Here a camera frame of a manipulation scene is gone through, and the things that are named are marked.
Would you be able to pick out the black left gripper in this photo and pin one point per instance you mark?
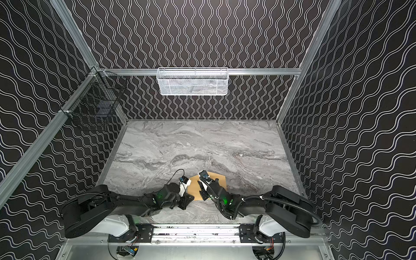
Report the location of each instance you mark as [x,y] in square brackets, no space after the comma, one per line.
[186,200]

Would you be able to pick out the aluminium frame corner post left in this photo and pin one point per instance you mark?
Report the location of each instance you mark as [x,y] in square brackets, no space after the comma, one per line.
[71,26]

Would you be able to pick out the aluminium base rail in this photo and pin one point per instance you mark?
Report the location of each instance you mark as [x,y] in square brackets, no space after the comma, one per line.
[180,235]

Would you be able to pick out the aluminium frame corner post right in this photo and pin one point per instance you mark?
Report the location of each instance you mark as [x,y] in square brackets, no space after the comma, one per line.
[327,17]

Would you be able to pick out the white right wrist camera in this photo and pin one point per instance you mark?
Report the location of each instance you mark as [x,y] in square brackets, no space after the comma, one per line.
[204,177]

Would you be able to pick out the aluminium frame corner post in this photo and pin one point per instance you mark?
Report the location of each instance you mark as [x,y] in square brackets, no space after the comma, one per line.
[327,17]
[71,26]

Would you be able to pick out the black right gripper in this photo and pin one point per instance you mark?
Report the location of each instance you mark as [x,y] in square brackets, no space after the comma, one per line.
[210,187]

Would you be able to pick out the aluminium left side rail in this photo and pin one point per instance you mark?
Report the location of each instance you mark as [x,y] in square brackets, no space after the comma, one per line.
[12,180]

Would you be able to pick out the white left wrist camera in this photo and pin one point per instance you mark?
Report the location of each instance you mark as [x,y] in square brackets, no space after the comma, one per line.
[184,183]

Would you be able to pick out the white wire mesh basket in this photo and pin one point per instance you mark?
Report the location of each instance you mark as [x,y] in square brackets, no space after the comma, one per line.
[191,84]

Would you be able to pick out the aluminium back crossbar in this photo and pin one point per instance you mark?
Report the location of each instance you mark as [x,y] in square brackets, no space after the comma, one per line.
[230,71]

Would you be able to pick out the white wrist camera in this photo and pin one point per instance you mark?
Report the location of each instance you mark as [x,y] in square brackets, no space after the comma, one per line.
[204,177]
[184,183]

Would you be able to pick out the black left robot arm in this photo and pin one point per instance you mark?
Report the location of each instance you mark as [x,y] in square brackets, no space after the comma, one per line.
[103,211]

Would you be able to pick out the black wire basket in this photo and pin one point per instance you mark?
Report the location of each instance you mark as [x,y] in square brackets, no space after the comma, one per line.
[97,107]

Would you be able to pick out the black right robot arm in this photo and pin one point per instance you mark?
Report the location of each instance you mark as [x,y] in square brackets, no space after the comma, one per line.
[279,210]

